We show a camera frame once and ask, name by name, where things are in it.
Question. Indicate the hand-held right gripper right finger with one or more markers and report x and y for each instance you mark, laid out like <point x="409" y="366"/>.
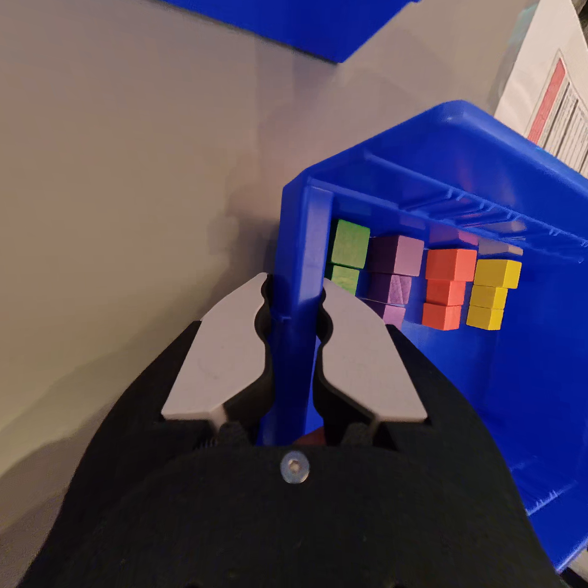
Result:
<point x="367" y="367"/>

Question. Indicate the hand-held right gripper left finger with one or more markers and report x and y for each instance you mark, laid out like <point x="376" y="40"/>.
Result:
<point x="216" y="367"/>

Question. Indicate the blue plastic bin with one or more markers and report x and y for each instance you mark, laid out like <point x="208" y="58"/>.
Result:
<point x="298" y="23"/>
<point x="505" y="390"/>

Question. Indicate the purple wooden cube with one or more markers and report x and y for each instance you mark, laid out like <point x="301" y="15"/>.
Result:
<point x="390" y="288"/>
<point x="397" y="255"/>
<point x="393" y="314"/>

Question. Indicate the orange wooden cube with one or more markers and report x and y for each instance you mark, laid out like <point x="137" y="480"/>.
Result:
<point x="445" y="292"/>
<point x="452" y="264"/>
<point x="441" y="316"/>

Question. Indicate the yellow wooden cube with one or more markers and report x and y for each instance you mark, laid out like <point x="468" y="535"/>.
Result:
<point x="488" y="297"/>
<point x="484" y="318"/>
<point x="498" y="274"/>

